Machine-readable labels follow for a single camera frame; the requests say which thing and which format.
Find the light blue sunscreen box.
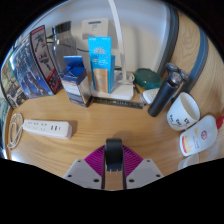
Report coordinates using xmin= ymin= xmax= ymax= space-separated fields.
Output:
xmin=87 ymin=36 xmax=116 ymax=95

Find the black ruler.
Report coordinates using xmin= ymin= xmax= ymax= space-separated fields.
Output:
xmin=91 ymin=96 xmax=145 ymax=110

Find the dark robot model kit box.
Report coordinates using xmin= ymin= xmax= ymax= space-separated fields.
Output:
xmin=9 ymin=24 xmax=64 ymax=100

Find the green toy figure box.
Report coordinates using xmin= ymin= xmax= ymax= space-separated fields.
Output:
xmin=0 ymin=56 xmax=29 ymax=110

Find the black electric shaver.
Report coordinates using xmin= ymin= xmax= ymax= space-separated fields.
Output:
xmin=147 ymin=61 xmax=190 ymax=118

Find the green round container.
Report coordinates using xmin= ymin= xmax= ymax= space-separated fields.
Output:
xmin=133 ymin=67 xmax=163 ymax=91

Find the small white case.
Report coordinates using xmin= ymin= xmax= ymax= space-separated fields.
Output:
xmin=142 ymin=87 xmax=161 ymax=105

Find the dark pen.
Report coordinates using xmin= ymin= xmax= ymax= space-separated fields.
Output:
xmin=133 ymin=84 xmax=148 ymax=107

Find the white power strip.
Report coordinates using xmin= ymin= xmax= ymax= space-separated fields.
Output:
xmin=22 ymin=118 xmax=74 ymax=141

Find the dark blue open carton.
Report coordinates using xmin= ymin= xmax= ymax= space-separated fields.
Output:
xmin=58 ymin=55 xmax=95 ymax=109

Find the white power strip cable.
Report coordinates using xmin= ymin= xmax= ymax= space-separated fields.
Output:
xmin=6 ymin=112 xmax=25 ymax=151

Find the white mug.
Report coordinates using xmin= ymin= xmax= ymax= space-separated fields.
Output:
xmin=166 ymin=91 xmax=202 ymax=132

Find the white lotion bottle red cap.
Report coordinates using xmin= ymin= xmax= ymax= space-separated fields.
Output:
xmin=178 ymin=114 xmax=224 ymax=158

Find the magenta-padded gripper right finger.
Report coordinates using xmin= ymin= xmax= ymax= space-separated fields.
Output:
xmin=122 ymin=145 xmax=165 ymax=190

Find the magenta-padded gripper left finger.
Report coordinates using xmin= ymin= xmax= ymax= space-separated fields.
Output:
xmin=63 ymin=144 xmax=108 ymax=190

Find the white wall socket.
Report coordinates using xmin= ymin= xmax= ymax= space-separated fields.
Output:
xmin=81 ymin=17 xmax=110 ymax=41

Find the dark grey metal desk frame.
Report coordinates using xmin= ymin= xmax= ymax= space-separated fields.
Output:
xmin=156 ymin=2 xmax=210 ymax=96

